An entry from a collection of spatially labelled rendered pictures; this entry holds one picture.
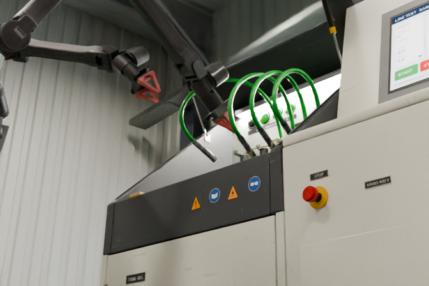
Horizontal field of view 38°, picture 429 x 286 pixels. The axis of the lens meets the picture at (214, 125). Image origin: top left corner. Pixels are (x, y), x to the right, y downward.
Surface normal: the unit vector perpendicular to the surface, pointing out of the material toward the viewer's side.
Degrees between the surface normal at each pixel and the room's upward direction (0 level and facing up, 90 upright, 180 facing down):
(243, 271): 90
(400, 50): 76
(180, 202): 90
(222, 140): 90
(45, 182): 90
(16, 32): 109
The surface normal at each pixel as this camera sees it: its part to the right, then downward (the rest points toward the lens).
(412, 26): -0.67, -0.52
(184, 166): 0.72, -0.29
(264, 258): -0.70, -0.31
